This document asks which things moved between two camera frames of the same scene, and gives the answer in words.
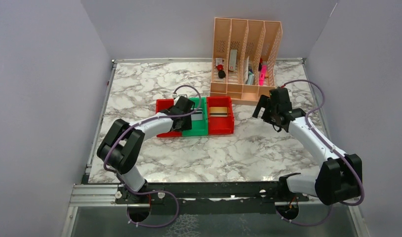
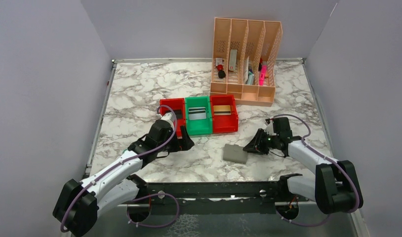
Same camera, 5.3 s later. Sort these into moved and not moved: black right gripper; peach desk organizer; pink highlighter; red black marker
Moved: black right gripper
Not moved: peach desk organizer; red black marker; pink highlighter
